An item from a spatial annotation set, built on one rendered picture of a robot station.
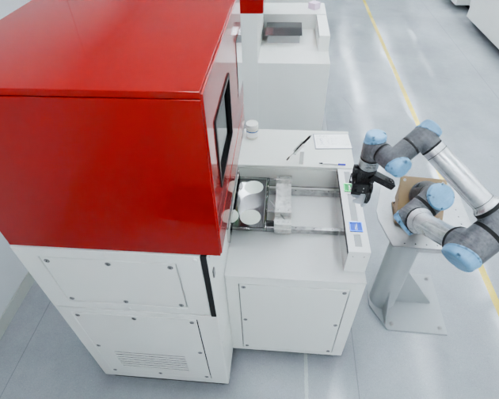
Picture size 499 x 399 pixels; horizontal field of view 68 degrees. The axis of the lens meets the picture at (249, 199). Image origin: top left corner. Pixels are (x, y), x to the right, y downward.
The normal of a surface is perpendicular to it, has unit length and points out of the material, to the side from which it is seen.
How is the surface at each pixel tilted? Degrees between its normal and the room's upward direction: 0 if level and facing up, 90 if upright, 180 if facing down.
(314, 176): 90
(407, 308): 0
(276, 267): 0
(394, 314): 0
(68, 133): 90
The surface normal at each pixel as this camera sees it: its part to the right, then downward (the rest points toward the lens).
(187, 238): -0.08, 0.69
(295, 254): -0.03, -0.72
